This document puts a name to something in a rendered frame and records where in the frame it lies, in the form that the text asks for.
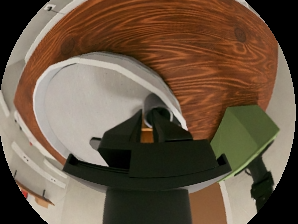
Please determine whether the grey short cylinder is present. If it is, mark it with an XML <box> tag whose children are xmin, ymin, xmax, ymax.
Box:
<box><xmin>172</xmin><ymin>114</ymin><xmax>183</xmax><ymax>128</ymax></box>
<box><xmin>144</xmin><ymin>93</ymin><xmax>173</xmax><ymax>128</ymax></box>

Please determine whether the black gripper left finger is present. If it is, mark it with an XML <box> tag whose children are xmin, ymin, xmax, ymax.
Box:
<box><xmin>101</xmin><ymin>109</ymin><xmax>143</xmax><ymax>142</ymax></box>

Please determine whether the orange cylinder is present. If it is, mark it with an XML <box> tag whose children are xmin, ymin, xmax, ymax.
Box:
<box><xmin>141</xmin><ymin>120</ymin><xmax>153</xmax><ymax>143</ymax></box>

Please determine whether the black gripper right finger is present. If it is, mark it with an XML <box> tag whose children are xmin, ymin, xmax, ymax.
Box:
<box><xmin>152</xmin><ymin>109</ymin><xmax>194</xmax><ymax>143</ymax></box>

